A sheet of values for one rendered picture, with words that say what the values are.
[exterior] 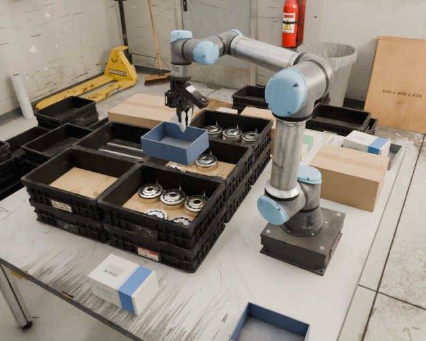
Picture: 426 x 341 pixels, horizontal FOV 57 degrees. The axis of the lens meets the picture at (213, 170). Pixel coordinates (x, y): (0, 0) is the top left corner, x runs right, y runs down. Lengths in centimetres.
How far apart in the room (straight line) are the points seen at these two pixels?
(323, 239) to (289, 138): 47
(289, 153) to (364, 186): 64
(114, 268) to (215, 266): 37
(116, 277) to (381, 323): 145
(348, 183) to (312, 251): 45
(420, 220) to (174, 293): 204
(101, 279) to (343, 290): 82
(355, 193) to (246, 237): 52
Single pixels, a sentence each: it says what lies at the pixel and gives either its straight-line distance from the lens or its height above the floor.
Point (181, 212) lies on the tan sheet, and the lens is 154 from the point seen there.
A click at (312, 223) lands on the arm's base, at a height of 84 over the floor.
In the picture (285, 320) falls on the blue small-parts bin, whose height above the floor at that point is 75.
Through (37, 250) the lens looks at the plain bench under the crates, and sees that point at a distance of 175.
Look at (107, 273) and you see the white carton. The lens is 142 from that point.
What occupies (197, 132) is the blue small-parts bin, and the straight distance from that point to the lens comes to 147.
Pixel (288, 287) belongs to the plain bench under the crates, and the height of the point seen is 70.
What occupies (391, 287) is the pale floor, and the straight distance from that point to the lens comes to 251.
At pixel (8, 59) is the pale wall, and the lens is 490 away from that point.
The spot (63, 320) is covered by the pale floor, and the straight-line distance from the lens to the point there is 240.
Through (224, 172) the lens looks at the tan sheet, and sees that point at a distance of 176.
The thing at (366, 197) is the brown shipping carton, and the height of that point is 77.
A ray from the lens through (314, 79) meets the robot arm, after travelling 111.
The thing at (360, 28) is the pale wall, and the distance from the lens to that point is 434.
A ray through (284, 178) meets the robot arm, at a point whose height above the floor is 110.
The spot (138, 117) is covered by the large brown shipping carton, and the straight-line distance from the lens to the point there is 220.
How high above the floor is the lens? 178
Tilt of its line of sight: 33 degrees down
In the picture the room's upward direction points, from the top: 3 degrees counter-clockwise
